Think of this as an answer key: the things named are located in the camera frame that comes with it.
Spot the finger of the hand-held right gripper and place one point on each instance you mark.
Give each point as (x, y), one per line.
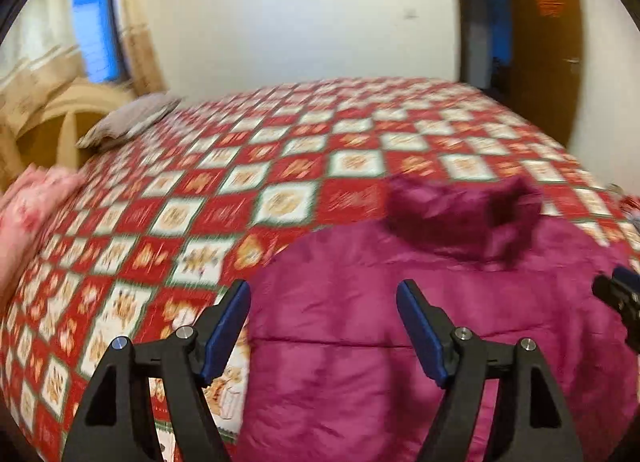
(620, 294)

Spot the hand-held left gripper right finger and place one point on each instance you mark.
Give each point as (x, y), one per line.
(420, 327)

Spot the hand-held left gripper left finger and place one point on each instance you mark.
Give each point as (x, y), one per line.
(227, 327)

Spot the magenta padded jacket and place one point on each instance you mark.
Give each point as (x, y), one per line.
(350, 302)

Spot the red checked printed bedspread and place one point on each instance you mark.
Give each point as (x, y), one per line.
(225, 181)

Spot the grey pillow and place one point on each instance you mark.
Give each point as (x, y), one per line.
(135, 116)

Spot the pink floral quilt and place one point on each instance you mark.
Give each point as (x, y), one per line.
(30, 207)

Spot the brown wooden door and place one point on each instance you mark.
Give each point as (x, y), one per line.
(542, 66)

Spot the beige wooden headboard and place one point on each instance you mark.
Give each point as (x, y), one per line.
(75, 106)

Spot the red paper door decoration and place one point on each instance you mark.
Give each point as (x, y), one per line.
(548, 0)

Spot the beige patterned curtain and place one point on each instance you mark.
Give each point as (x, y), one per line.
(35, 56)
(140, 31)

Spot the window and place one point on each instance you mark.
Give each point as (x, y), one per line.
(97, 16)

